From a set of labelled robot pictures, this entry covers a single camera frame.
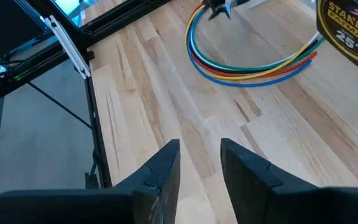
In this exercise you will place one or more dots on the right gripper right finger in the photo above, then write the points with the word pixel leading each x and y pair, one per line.
pixel 291 205

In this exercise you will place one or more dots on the silver metal bracket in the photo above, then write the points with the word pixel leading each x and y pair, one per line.
pixel 70 49

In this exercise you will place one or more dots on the black aluminium rig frame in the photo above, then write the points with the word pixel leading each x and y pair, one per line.
pixel 95 124

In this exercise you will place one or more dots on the yellow black tape measure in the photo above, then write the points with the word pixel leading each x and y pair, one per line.
pixel 353 31

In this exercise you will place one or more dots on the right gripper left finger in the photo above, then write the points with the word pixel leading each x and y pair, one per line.
pixel 73 208

